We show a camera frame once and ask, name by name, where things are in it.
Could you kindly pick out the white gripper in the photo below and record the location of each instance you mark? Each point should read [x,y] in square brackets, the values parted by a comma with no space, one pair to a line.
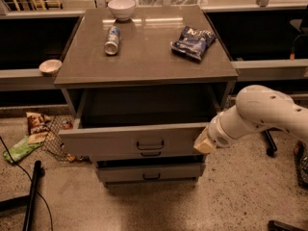
[217,134]

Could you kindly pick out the grey top drawer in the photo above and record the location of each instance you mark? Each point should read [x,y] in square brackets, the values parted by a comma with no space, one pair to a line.
[135,122]

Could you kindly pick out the grey drawer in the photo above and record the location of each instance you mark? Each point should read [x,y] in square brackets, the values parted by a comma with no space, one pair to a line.
[135,122]
[151,173]

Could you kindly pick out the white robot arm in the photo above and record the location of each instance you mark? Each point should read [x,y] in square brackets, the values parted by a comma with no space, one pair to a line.
[257,109]

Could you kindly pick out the grey bottom drawer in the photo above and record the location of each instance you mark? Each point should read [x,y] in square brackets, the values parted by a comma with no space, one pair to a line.
[151,173]

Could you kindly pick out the grey drawer cabinet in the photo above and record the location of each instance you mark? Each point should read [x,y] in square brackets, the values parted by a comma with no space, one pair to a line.
[144,58]

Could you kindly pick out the black stand leg right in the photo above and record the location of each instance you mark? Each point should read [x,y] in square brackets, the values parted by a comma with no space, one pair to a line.
[270,142]

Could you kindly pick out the black stand leg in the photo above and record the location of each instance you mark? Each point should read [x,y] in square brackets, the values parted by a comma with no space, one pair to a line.
[29,201]
[270,142]

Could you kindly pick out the dark basket right edge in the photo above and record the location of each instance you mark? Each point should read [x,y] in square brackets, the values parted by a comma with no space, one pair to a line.
[301,164]

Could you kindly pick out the blue chip bag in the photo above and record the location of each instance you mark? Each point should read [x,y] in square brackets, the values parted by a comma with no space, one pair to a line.
[193,43]

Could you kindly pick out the black object bottom right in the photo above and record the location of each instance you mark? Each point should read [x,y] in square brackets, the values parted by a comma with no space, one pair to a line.
[275,225]

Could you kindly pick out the blue white can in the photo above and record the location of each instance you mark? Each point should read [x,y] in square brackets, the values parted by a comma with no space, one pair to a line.
[112,40]

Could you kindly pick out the white bowl on cabinet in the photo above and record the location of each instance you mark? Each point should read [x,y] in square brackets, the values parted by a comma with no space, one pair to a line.
[122,9]

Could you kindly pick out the brown snack bag on floor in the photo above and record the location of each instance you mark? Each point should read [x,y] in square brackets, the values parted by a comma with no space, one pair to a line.
[37,127]

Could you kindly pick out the green snack bag on floor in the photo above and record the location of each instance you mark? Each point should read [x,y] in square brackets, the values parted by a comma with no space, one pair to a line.
[20,150]

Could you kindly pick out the black stand leg left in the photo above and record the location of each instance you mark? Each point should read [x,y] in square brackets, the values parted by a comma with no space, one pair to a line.
[29,201]

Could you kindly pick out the black wire basket on floor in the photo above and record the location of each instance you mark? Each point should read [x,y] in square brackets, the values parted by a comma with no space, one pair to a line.
[54,145]

